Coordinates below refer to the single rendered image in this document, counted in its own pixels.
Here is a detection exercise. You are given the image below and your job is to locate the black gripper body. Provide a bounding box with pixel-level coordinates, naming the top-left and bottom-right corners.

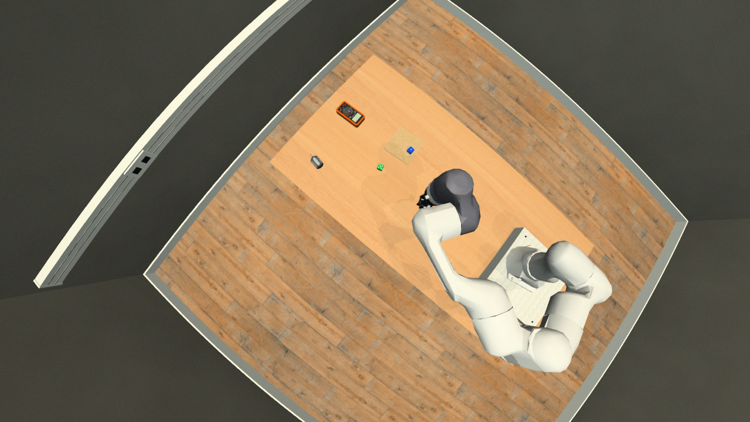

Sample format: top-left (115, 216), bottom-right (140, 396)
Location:
top-left (424, 188), bottom-right (436, 207)

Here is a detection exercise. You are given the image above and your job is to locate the tan textured mat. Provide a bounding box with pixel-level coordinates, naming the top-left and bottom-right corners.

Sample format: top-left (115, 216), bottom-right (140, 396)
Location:
top-left (384, 126), bottom-right (424, 165)

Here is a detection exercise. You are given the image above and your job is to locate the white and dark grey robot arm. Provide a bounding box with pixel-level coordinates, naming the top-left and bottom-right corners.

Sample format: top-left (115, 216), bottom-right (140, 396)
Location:
top-left (412, 169), bottom-right (612, 372)

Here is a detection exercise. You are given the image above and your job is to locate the orange digital multimeter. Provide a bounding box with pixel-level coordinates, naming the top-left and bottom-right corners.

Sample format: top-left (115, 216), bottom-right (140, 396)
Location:
top-left (336, 101), bottom-right (365, 128)

